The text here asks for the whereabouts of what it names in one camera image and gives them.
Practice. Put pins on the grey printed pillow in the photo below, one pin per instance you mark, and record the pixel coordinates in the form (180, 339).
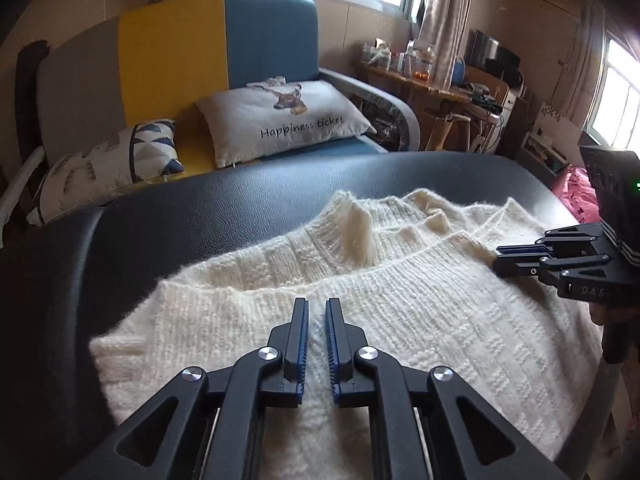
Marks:
(280, 120)

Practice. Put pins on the cluttered wooden desk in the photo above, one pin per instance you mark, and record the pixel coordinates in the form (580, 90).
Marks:
(430, 95)

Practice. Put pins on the small side window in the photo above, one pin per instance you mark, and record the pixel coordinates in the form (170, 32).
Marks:
(620, 100)

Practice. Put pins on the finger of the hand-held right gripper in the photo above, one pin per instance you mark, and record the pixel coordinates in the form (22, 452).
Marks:
(520, 267)
(525, 250)

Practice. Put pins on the white blue patterned pillow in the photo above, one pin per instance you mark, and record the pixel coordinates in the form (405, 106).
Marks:
(105, 165)

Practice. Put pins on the blue container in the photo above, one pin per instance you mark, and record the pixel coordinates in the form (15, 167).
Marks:
(459, 72)

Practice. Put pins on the person's right hand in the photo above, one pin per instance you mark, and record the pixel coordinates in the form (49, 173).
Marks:
(607, 316)

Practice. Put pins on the cream knit sweater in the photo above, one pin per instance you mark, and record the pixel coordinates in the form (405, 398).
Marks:
(400, 310)

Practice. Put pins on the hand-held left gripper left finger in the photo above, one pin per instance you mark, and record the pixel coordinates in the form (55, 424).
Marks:
(301, 350)

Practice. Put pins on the grey yellow blue sofa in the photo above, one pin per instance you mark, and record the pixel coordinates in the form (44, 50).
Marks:
(175, 60)

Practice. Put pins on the pink cloth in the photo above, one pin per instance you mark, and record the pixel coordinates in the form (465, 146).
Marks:
(577, 197)

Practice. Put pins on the black monitor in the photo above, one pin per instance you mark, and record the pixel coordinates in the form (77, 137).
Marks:
(492, 55)

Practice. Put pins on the thin beige curtain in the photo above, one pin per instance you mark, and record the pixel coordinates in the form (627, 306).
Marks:
(582, 60)

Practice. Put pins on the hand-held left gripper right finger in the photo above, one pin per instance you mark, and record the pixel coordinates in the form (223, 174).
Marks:
(332, 355)

